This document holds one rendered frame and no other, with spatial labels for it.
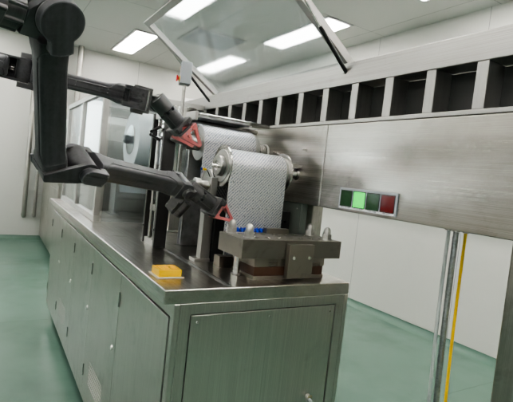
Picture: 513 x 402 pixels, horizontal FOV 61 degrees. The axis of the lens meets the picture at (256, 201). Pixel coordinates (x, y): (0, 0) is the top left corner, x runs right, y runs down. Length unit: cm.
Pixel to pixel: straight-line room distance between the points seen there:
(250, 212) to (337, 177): 33
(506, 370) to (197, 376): 83
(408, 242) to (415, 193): 302
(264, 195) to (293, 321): 46
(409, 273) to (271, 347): 302
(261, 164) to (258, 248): 35
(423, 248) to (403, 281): 39
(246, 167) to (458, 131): 69
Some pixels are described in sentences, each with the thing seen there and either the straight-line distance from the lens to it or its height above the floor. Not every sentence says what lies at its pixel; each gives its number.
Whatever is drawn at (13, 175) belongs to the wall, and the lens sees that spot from 691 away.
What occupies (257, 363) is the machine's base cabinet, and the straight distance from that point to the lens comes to 142.
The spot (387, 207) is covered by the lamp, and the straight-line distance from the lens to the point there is 138.
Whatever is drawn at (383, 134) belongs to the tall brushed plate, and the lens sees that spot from 143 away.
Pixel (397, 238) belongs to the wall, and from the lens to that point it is 441.
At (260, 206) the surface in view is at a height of 112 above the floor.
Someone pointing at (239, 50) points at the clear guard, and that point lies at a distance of 205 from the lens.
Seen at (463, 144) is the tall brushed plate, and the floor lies 136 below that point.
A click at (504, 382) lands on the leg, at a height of 75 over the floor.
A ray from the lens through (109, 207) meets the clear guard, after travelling 245.
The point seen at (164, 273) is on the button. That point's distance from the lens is 132.
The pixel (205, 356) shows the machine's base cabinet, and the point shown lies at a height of 70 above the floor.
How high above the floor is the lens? 122
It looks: 3 degrees down
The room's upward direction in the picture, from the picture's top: 6 degrees clockwise
